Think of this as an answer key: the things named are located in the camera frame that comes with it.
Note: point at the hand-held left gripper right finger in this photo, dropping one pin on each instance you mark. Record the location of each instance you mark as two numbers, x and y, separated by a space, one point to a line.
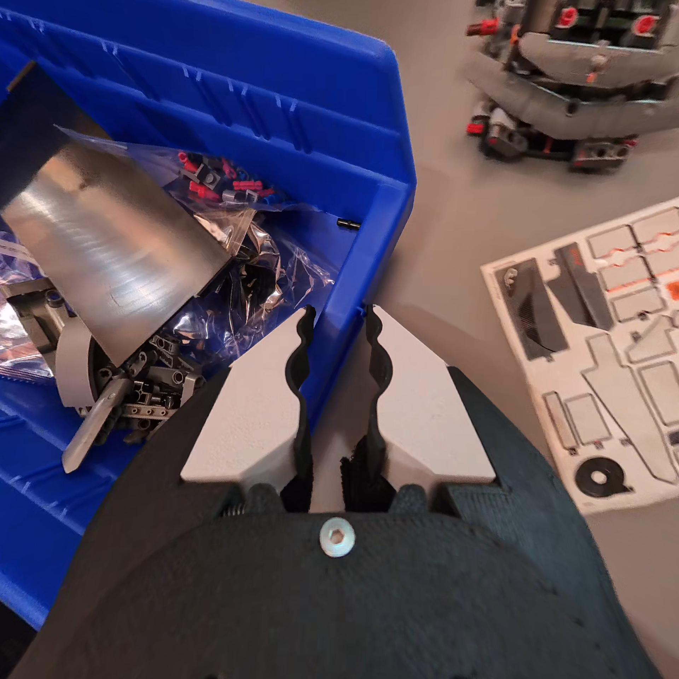
424 414

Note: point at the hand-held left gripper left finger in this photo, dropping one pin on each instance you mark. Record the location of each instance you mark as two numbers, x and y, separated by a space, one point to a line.
249 414

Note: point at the blue plastic bin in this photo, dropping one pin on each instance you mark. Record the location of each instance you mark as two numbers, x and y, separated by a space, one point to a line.
265 79

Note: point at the large lego vehicle model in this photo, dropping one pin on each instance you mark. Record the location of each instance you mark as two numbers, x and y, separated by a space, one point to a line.
573 106

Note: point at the pile of dark lego beams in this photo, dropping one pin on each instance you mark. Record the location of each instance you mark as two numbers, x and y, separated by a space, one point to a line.
159 382

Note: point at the grey lego blade piece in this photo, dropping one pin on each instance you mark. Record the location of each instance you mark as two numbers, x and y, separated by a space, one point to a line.
90 429

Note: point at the grey curved lego piece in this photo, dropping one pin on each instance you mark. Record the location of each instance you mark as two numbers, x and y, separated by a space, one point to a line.
71 360

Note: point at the lego sticker sheet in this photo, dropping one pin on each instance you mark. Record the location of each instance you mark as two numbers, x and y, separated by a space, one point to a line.
610 371

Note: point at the black lego pin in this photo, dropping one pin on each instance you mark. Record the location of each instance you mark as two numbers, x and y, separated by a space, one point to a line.
349 224

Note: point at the clear bag of dark pieces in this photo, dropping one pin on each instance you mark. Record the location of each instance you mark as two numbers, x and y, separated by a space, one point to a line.
254 276

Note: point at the silver glossy sheet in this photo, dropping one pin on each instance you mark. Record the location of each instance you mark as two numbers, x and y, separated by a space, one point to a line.
106 238

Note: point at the clear red-striped plastic bag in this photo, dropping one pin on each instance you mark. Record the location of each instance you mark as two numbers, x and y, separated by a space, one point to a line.
21 329

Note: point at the dark cardboard sheet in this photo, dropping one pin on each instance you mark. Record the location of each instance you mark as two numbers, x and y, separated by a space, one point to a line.
42 132

